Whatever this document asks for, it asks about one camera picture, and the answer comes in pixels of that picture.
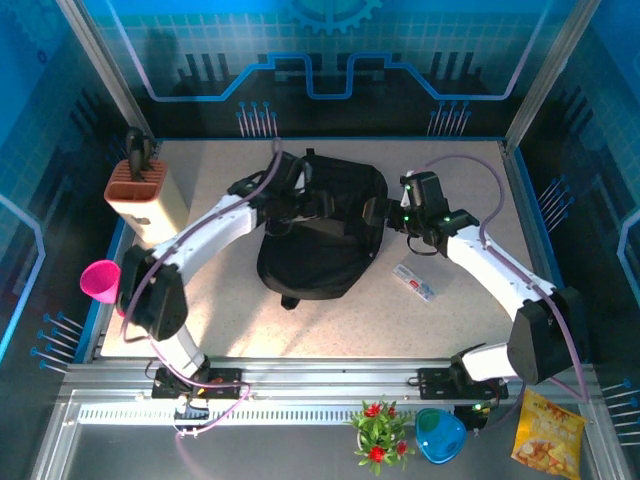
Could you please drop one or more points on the black backpack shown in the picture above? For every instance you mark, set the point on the black backpack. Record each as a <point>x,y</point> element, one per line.
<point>320,260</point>

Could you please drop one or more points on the white blue stationery pack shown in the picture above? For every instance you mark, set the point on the white blue stationery pack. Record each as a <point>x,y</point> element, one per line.
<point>414,283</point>

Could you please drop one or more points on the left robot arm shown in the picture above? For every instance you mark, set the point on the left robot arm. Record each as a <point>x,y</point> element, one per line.
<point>210,230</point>

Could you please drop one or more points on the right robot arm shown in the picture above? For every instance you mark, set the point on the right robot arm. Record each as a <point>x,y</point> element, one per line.
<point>500,260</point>

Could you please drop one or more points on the yellow chips bag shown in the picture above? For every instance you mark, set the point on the yellow chips bag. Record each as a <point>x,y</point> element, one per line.
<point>547,435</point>

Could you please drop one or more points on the beige holder with terracotta top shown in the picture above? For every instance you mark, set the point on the beige holder with terracotta top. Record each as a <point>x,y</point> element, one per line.
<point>150,215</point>

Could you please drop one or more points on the pink plastic cup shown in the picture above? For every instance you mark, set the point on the pink plastic cup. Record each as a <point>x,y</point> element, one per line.
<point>100,280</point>

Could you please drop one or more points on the black control box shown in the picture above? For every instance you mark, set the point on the black control box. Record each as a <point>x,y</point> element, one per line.
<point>472,417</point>

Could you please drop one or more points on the potted plant with red flowers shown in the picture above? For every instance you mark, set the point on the potted plant with red flowers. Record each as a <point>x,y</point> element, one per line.
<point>380,435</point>

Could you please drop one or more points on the blue plastic bowl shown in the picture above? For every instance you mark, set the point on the blue plastic bowl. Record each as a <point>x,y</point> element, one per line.
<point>442,440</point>

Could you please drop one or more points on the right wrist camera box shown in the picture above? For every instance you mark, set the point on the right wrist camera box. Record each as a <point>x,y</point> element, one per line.
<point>406,187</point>

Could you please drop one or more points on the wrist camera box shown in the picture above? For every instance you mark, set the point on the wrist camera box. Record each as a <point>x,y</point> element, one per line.
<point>406,187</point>
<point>306,175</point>

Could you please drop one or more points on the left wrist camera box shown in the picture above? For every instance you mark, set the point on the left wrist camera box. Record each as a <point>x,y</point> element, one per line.
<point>306,175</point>

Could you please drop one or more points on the aluminium side rail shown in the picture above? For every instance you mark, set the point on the aluminium side rail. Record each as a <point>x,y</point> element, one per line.
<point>522,200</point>

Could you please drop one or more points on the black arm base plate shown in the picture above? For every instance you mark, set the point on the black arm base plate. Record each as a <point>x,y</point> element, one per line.
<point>227,382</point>
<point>432,382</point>

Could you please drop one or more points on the aluminium frame rail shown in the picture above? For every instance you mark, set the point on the aluminium frame rail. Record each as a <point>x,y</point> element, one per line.
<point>325,380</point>

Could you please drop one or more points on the aluminium frame post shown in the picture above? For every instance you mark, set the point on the aluminium frame post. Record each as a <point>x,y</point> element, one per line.
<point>550,70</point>
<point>107,70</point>

